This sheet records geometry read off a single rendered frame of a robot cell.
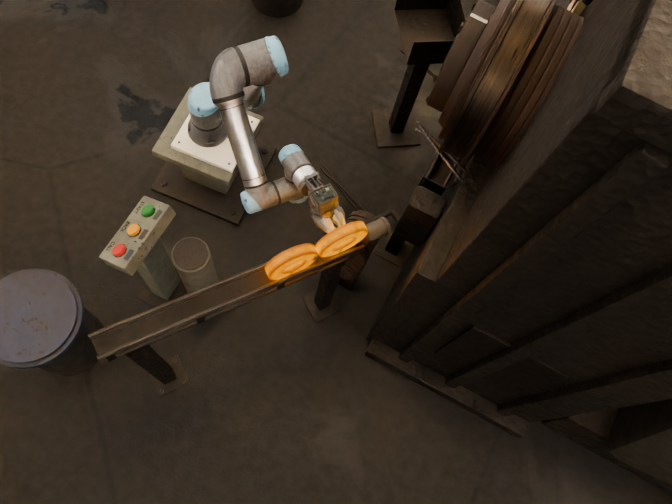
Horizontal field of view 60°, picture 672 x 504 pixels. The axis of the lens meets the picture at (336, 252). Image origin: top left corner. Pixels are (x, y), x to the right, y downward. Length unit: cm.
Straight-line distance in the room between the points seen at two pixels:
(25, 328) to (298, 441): 102
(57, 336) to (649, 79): 173
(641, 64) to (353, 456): 181
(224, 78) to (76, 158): 116
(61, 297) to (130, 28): 149
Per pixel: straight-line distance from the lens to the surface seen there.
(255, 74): 176
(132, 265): 184
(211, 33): 303
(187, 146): 230
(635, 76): 81
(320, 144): 268
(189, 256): 191
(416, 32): 232
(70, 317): 203
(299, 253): 160
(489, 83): 137
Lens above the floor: 230
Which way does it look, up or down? 69 degrees down
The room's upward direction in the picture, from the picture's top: 17 degrees clockwise
